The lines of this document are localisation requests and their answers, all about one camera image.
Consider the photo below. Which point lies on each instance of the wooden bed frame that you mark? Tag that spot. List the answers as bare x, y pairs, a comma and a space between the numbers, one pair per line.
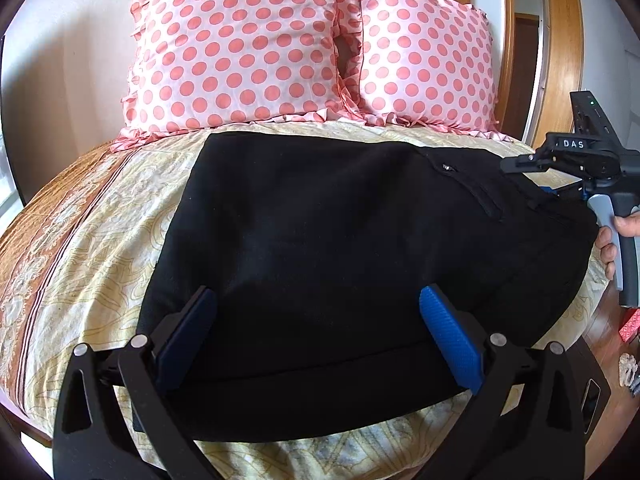
37, 437

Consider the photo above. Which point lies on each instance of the curved wooden door frame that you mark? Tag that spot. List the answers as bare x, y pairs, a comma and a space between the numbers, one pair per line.
507, 50

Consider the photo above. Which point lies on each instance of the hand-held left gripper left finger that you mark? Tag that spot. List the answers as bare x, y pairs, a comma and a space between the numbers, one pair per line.
187, 341

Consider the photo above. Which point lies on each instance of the red object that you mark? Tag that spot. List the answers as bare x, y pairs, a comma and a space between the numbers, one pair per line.
631, 326

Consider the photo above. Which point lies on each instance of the black pants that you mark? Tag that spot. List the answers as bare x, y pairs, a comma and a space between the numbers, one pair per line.
350, 260

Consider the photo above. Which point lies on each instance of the yellow patterned bed sheet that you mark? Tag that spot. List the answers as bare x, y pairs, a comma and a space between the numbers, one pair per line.
90, 240

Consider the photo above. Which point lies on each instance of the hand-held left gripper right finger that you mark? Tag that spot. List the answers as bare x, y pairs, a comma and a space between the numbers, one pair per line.
450, 340

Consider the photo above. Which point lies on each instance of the wooden sliding door panel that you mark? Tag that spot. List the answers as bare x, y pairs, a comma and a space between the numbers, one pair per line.
562, 50

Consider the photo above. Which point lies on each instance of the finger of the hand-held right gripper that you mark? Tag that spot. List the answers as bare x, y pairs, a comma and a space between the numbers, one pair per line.
549, 190

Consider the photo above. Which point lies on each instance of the dark brown door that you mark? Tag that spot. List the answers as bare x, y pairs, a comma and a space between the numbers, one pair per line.
526, 75

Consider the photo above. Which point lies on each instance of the person's right hand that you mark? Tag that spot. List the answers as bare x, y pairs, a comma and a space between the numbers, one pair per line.
604, 250

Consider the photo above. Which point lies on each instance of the white crumpled object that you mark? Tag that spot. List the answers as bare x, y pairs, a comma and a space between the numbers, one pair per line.
627, 372

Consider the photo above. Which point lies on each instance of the black plastic object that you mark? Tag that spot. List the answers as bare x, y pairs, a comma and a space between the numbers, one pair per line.
596, 400

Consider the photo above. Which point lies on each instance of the pink polka dot pillow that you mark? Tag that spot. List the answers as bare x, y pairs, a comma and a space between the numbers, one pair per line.
235, 45
425, 55

